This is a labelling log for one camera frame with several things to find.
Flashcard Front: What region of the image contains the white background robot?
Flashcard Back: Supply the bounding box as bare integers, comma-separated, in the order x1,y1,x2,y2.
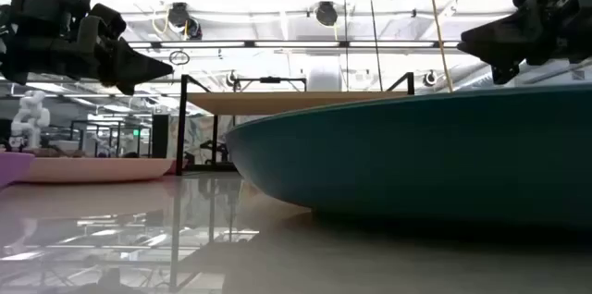
8,89,51,151

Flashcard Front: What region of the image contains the pink plate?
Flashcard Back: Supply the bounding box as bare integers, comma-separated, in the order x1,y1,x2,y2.
20,156,176,185

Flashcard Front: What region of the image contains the black tall cabinet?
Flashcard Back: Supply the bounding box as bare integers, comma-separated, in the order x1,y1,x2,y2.
151,113,170,160

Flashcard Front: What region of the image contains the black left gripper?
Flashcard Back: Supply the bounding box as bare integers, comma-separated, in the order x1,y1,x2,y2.
0,0,175,97

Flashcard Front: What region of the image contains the large teal plate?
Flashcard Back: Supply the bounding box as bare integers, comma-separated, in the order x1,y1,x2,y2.
225,83,592,230

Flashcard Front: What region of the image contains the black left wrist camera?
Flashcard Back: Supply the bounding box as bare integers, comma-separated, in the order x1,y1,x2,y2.
87,2,127,40

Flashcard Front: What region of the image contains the black hanging cable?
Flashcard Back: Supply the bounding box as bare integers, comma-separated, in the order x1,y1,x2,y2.
364,0,385,93

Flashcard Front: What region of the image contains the black background frame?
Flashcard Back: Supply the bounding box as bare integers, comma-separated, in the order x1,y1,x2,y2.
233,76,308,93

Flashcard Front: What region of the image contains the white cylindrical duct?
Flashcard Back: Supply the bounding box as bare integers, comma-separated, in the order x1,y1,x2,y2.
306,58,344,93

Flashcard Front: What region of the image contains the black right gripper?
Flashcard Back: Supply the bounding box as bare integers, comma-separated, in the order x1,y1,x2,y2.
455,0,592,86

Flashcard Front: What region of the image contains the purple bowl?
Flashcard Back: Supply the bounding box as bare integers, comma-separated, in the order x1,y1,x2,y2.
0,151,36,189

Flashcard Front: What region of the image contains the yellow hanging rope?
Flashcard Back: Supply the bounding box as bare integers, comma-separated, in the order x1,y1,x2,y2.
425,0,454,93

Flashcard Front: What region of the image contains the long ceiling light bar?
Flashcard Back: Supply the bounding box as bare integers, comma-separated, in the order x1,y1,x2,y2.
127,39,462,50

